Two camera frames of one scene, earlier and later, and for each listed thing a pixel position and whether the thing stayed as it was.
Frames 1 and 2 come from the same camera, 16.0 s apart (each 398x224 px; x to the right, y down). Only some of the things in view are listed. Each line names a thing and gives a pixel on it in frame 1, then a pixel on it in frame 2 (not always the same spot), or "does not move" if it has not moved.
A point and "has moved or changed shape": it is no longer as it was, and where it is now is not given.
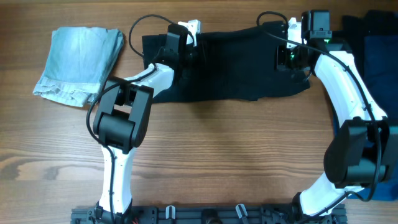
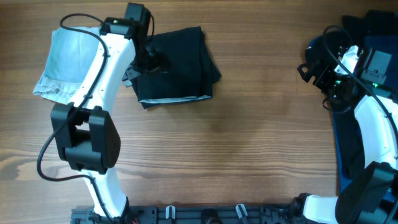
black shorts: [224, 66] has moved or changed shape
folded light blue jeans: [79, 61] does not move
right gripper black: [280, 63] → [326, 70]
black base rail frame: [208, 214] does not move
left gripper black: [202, 58] → [158, 61]
